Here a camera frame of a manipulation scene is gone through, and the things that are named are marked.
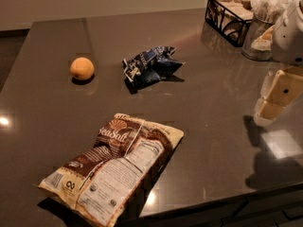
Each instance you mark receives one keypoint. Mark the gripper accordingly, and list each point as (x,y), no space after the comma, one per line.
(290,37)

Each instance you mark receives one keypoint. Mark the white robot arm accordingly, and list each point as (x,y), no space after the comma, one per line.
(286,42)

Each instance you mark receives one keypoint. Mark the crumpled blue chip bag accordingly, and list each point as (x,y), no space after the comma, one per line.
(151,66)

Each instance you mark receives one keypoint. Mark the brown sea salt chip bag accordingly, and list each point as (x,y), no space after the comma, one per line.
(98,183)

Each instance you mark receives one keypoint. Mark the metal cup with packets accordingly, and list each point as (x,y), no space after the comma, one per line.
(257,43)

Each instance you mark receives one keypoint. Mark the orange fruit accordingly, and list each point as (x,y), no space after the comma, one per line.
(82,69)

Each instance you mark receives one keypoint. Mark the black wire napkin holder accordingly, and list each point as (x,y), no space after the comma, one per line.
(231,18)

